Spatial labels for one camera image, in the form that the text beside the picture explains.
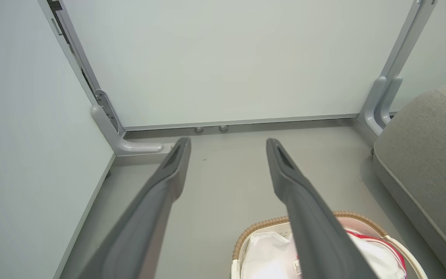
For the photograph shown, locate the white garment with red trim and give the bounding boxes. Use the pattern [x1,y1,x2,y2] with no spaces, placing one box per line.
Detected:
[240,229,407,279]

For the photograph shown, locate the grey fabric sofa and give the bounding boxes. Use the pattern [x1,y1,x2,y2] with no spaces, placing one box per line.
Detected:
[372,81,446,279]

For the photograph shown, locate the white laundry basket wicker rim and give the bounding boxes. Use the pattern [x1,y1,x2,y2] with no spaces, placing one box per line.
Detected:
[231,211,429,279]

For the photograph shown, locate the grey metal partition post foot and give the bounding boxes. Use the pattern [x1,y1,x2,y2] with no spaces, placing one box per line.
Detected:
[37,0,174,156]
[358,0,437,137]

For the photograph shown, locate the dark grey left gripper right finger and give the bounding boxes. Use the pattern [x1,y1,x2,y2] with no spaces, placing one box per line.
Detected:
[266,138,378,279]

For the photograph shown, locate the grey partition bottom rail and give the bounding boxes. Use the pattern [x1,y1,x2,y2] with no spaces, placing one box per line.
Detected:
[124,113,360,131]

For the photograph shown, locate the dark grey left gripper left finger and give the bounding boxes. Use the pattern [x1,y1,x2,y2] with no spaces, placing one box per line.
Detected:
[77,136,192,279]

